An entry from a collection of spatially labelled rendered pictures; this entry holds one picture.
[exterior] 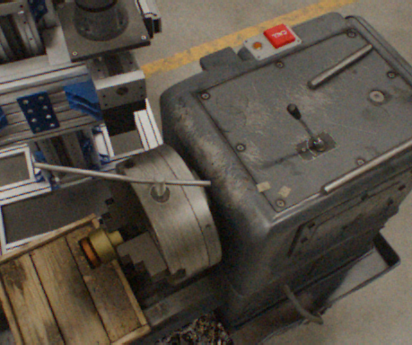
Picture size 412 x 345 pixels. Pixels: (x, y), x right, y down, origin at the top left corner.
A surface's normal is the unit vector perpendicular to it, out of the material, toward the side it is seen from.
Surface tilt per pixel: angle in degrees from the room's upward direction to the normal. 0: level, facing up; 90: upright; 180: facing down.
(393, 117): 0
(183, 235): 45
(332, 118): 0
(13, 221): 0
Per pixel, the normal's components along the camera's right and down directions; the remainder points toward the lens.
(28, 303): 0.02, -0.51
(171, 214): 0.24, -0.11
